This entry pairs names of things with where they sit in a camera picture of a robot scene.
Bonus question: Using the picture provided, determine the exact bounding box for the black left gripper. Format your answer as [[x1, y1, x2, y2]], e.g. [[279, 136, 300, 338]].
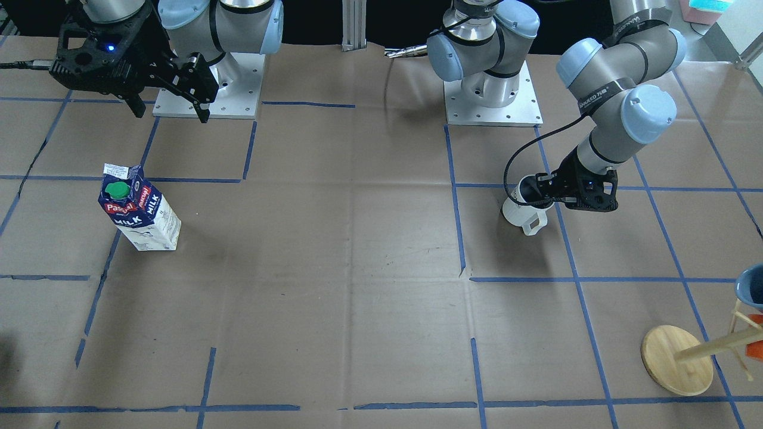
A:
[[517, 150, 618, 212]]

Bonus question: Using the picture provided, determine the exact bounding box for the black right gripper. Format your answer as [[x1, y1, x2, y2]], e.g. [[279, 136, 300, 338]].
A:
[[49, 3, 219, 124]]

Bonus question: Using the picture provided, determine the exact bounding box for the white mug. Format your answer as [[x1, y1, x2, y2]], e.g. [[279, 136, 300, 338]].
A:
[[502, 175, 554, 236]]

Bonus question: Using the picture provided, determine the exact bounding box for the blue white milk carton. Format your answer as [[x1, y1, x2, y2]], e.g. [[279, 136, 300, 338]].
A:
[[98, 163, 182, 251]]

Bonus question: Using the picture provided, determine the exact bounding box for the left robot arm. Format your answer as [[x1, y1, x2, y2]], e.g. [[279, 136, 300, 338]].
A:
[[427, 1, 687, 214]]

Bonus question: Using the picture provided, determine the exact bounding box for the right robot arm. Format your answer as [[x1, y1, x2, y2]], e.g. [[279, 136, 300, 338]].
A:
[[46, 1, 284, 123]]

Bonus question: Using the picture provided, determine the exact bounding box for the wooden mug tree stand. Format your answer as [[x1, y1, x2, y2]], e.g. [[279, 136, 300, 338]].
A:
[[640, 300, 761, 396]]

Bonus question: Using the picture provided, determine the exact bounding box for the orange mug on stand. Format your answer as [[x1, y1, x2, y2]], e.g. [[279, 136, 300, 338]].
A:
[[746, 314, 763, 362]]

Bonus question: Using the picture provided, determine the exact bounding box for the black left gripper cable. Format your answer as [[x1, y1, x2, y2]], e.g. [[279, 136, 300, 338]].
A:
[[503, 113, 597, 207]]

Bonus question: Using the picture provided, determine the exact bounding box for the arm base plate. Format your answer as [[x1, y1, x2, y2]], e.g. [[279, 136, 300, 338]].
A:
[[444, 63, 543, 127], [153, 52, 266, 119]]

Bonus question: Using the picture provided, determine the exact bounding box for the aluminium frame post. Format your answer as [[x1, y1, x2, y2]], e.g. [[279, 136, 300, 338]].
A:
[[341, 0, 367, 52]]

